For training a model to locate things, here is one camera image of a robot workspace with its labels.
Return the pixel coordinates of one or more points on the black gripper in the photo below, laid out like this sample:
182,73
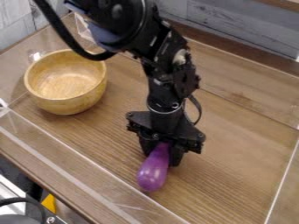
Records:
166,127

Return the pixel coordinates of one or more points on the purple toy eggplant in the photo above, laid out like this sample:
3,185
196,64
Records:
153,172

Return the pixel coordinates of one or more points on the brown wooden bowl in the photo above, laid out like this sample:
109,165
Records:
66,83

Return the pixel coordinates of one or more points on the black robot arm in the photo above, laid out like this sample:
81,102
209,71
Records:
129,26

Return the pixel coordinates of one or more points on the clear acrylic table barrier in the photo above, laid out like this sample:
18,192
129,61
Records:
140,147

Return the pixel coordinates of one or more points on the yellow sticker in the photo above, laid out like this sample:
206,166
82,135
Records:
50,203

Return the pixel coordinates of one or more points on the black metal equipment base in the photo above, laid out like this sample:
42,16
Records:
37,214

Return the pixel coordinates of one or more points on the clear acrylic corner bracket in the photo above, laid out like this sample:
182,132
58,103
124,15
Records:
84,30

